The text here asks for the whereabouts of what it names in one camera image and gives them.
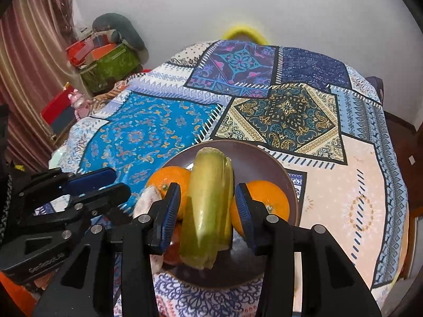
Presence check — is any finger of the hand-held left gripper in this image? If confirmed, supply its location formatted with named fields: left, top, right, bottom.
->
left=15, top=167, right=117, bottom=218
left=20, top=183, right=132, bottom=240

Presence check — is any striped curtain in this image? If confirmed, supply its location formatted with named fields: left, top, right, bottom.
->
left=0, top=0, right=80, bottom=172

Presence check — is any grey chair back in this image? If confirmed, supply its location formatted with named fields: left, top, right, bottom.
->
left=365, top=76, right=385, bottom=106

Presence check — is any red tomato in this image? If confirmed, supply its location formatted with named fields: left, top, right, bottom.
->
left=163, top=221, right=186, bottom=266

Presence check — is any pink toy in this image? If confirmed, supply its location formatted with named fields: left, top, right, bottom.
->
left=68, top=90, right=91, bottom=119

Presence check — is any large orange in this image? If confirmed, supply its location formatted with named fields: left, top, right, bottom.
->
left=229, top=180, right=291, bottom=238
left=145, top=167, right=192, bottom=220

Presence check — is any purple plate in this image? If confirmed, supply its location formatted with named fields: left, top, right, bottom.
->
left=150, top=139, right=302, bottom=288

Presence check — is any orange box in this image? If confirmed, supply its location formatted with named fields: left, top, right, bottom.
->
left=88, top=42, right=118, bottom=62

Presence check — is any red box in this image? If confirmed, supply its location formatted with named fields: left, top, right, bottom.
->
left=40, top=87, right=78, bottom=136

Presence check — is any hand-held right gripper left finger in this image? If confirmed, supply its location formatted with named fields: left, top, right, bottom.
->
left=33, top=183, right=182, bottom=317

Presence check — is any yellow corn cob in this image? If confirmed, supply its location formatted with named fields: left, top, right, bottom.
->
left=179, top=147, right=234, bottom=269

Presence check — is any patchwork printed tablecloth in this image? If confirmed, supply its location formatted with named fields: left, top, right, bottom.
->
left=33, top=40, right=410, bottom=317

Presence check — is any green storage box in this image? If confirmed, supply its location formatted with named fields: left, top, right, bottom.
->
left=79, top=43, right=142, bottom=94

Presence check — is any peeled pomelo segment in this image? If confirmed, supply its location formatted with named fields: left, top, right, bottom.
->
left=132, top=186, right=164, bottom=218

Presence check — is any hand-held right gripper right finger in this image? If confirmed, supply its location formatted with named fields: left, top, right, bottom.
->
left=234, top=183, right=382, bottom=317

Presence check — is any red bag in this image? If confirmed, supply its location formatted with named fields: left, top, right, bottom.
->
left=66, top=38, right=96, bottom=67

